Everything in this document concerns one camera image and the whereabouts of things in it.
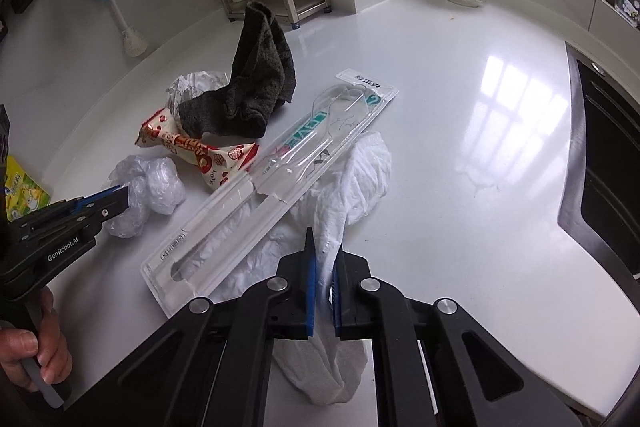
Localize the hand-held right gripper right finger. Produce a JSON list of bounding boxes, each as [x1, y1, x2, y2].
[[330, 244, 596, 427]]

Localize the dark grey cloth rag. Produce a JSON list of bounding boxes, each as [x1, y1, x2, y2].
[[178, 0, 297, 138]]

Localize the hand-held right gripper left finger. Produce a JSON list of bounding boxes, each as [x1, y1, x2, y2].
[[62, 227, 317, 427]]

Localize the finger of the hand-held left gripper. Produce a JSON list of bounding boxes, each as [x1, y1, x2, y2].
[[84, 190, 132, 233], [75, 184, 128, 212]]

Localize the black kitchen sink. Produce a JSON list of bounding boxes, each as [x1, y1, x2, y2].
[[557, 41, 640, 280]]

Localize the clear plastic bag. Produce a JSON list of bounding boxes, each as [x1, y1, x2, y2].
[[102, 155, 187, 239]]

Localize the clear toothbrush package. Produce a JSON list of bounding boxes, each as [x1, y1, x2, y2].
[[141, 68, 400, 320]]

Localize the person's left hand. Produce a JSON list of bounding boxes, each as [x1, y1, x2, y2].
[[0, 287, 73, 395]]

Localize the printed glass mug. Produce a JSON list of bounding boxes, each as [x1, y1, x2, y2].
[[614, 0, 640, 30]]

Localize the red and cream snack wrapper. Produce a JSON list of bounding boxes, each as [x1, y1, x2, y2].
[[136, 107, 262, 194]]

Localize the white and blue bottle brush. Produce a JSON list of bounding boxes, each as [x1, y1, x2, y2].
[[97, 0, 147, 58]]

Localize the green and yellow pouch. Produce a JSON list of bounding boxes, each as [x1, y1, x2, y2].
[[5, 156, 52, 223]]

